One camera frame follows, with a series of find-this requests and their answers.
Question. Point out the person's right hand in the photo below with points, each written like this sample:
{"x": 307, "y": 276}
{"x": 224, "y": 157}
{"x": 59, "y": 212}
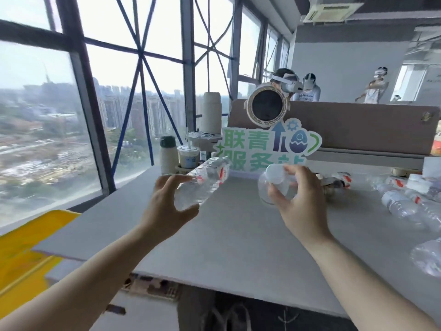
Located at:
{"x": 306, "y": 217}

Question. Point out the person's left hand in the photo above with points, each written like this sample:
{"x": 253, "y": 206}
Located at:
{"x": 160, "y": 217}

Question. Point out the round unlabelled plastic bottle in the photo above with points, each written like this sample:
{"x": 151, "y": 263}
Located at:
{"x": 274, "y": 177}

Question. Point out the red label plastic bottle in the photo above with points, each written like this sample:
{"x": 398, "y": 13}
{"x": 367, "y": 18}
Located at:
{"x": 206, "y": 179}

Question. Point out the pile of clear bottles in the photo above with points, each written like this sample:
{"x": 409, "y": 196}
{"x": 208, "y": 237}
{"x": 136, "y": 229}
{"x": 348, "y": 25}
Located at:
{"x": 399, "y": 205}

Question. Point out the yellow plastic bin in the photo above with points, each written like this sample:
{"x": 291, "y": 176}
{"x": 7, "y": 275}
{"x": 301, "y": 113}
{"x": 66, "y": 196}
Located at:
{"x": 20, "y": 251}

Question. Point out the person's right forearm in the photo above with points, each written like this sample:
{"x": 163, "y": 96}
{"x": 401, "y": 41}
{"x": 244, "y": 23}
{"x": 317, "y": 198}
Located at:
{"x": 372, "y": 293}

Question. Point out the person's left forearm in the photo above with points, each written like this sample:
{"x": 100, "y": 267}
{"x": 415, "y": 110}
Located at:
{"x": 69, "y": 289}

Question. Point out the brown paper cup holder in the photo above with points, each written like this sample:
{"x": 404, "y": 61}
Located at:
{"x": 182, "y": 168}

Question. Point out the cream thermos with green lid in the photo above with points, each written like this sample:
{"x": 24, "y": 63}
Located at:
{"x": 168, "y": 158}

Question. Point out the milk tea cup with straw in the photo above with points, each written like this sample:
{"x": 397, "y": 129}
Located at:
{"x": 188, "y": 158}

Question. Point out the phone in patterned case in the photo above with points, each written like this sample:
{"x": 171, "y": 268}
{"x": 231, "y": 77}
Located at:
{"x": 151, "y": 287}

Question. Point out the white round stand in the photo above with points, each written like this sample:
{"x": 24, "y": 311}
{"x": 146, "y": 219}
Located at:
{"x": 206, "y": 139}

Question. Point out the green white standing sign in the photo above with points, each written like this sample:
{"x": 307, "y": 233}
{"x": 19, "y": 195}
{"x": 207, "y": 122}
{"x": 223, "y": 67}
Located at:
{"x": 248, "y": 144}

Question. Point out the black cabinet lock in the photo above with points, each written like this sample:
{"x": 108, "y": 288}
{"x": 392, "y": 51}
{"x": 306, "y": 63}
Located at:
{"x": 115, "y": 309}

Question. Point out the tall cream cylinder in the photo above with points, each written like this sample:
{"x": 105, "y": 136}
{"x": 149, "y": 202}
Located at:
{"x": 211, "y": 113}

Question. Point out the white drawer cabinet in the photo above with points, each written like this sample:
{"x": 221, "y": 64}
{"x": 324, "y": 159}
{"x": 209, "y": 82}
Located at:
{"x": 86, "y": 317}

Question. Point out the white vr headset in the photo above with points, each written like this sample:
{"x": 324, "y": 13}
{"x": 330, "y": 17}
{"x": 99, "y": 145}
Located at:
{"x": 308, "y": 84}
{"x": 289, "y": 84}
{"x": 380, "y": 73}

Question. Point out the white ceiling air conditioner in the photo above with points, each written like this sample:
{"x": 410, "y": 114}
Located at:
{"x": 332, "y": 10}

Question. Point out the dark metal window frame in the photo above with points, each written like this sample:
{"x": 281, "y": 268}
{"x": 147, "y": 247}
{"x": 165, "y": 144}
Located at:
{"x": 187, "y": 65}

